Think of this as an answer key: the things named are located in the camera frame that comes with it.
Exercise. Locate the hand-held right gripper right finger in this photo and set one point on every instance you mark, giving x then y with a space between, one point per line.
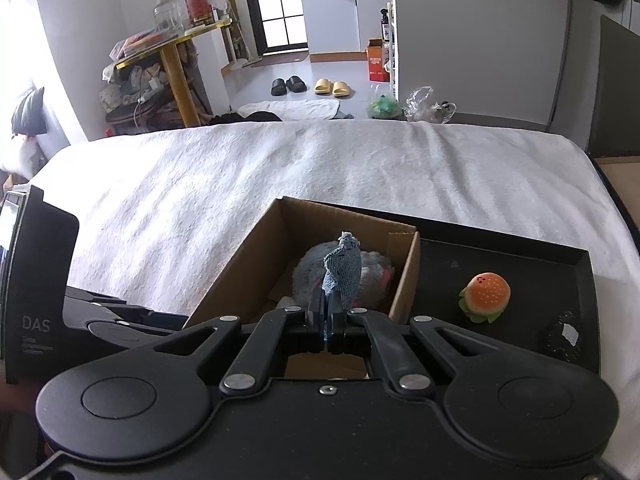
339 327

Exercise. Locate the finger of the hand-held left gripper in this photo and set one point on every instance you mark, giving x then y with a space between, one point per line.
150 321
120 335

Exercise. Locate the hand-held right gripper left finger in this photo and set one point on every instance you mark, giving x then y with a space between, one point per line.
315 325

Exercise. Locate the blue denim scrunchie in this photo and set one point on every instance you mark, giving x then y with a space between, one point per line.
342 272

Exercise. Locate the blue fluffy plush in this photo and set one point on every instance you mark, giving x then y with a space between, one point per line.
310 270

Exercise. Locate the brown cardboard box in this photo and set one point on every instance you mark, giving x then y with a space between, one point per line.
235 270

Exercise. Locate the black tray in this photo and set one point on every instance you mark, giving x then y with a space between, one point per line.
525 270

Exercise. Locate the white pillow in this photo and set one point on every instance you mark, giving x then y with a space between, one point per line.
22 157

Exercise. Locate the burger toy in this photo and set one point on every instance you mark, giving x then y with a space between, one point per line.
484 296

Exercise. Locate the white blanket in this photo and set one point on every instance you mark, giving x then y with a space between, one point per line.
250 180

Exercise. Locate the dark pillow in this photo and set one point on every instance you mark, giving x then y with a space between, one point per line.
27 112

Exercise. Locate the white floor towel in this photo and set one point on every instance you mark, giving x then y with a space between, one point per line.
295 109

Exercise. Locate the dark cloth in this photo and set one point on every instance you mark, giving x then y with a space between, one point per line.
250 117

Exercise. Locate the black fuzzy item white tag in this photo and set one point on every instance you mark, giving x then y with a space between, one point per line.
562 335

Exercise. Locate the green plastic bag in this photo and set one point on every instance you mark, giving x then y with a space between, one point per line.
385 107

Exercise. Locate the clear plastic bag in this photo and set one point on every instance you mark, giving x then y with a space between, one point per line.
425 107

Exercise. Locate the black slipper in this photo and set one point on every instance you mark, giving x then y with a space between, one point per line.
297 84
279 87

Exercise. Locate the yellow round side table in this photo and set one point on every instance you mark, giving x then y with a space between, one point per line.
177 70

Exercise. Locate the orange carton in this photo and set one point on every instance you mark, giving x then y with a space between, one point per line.
377 62

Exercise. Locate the white stand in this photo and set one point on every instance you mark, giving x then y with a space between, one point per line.
237 50

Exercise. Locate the glass jar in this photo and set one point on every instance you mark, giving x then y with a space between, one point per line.
166 15

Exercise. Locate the white kitchen cabinet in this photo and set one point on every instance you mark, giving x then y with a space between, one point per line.
340 20

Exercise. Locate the black spray bottle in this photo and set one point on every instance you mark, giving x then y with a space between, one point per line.
385 25

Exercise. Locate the red box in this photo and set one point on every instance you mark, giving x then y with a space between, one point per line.
197 9

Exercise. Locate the large flat cardboard box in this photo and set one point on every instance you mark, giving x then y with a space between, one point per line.
622 180

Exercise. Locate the dark framed glass door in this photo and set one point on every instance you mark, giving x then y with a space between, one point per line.
280 5

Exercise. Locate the dark grey storage lid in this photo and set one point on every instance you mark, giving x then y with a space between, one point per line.
617 95

